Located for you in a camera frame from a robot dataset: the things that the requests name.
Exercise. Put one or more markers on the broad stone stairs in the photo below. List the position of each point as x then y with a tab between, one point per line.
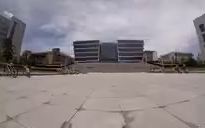
113	67

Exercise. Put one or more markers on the wide building with balcony bands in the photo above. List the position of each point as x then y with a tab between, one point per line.
108	51

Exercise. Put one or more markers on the grey stone slab plaza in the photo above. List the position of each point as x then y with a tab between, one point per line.
103	90

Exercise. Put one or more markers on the small pale building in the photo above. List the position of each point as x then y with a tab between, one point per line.
150	55

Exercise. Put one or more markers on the low brown building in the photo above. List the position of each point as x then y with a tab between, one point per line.
46	58

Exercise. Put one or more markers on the parked bicycles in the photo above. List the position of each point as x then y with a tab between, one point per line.
13	71

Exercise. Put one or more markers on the dark tree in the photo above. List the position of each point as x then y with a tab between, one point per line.
8	50

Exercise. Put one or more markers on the tall grey building with windows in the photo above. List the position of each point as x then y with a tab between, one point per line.
3	31

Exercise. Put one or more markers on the pale building with dark windows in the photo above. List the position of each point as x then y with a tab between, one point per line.
203	35

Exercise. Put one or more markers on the low stepped wall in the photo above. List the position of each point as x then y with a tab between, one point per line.
168	67
53	68

